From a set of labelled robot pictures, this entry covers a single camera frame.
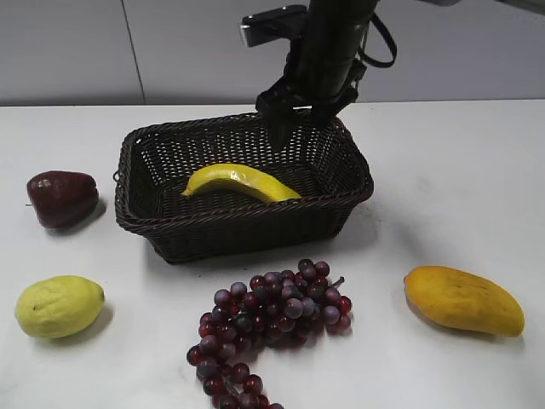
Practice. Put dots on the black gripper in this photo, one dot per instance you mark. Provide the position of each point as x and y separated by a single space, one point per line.
320 68

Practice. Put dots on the yellow banana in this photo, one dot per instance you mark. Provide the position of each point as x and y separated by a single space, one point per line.
239 178

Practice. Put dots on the dark wicker basket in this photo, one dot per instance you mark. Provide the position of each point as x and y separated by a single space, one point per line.
324 166

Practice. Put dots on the red grape bunch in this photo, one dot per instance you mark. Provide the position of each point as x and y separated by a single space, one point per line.
279 310

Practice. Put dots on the orange yellow mango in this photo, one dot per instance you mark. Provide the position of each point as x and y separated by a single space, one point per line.
459 300

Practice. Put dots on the dark red wax apple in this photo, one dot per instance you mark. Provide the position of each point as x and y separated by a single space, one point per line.
62 199

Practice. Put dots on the yellow lemon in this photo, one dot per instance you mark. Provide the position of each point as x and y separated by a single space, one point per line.
59 307

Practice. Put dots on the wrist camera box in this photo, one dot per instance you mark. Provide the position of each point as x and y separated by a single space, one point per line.
286 22

